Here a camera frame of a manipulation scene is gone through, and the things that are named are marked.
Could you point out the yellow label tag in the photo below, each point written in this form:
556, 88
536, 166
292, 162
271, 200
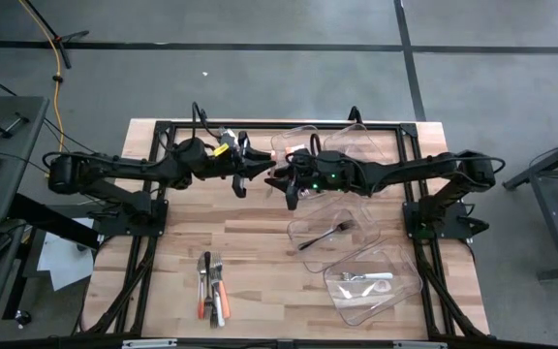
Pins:
220, 149

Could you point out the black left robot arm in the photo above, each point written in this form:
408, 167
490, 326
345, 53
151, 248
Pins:
114, 167

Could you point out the black metal table frame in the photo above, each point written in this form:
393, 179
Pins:
381, 126

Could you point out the clear plastic bin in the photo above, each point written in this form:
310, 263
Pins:
356, 140
284, 138
337, 252
381, 305

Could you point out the silver aluminium extrusion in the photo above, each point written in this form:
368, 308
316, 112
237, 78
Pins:
148, 343
419, 345

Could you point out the black caster wheel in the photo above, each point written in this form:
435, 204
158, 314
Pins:
22, 317

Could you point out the white paper sheet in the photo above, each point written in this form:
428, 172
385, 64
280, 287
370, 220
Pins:
63, 264

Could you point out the black tripod stand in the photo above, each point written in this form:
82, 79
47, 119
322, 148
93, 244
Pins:
73, 35

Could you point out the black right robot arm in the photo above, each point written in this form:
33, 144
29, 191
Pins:
405, 169

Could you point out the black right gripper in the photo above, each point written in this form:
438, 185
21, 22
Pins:
308, 172

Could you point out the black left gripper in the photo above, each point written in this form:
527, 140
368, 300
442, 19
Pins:
226, 167

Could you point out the black table clamp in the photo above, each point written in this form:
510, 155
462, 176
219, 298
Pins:
203, 116
355, 117

